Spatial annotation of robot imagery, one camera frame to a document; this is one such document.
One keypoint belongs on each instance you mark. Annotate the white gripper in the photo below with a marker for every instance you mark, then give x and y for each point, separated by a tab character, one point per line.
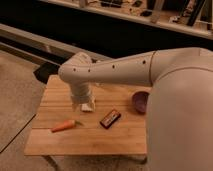
81	93

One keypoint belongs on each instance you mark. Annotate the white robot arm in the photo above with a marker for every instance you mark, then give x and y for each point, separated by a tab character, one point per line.
179	123

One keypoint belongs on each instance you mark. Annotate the white sponge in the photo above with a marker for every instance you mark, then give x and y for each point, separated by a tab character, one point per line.
86	107

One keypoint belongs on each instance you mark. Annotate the orange carrot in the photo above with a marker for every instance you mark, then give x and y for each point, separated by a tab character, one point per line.
65	125

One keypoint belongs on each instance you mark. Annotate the wooden table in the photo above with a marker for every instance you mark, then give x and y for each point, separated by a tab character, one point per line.
126	136

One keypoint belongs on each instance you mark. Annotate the black floor mat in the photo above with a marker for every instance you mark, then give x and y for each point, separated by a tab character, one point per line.
44	71

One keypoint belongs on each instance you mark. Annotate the purple bowl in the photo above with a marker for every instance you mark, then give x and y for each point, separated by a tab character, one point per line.
139	101

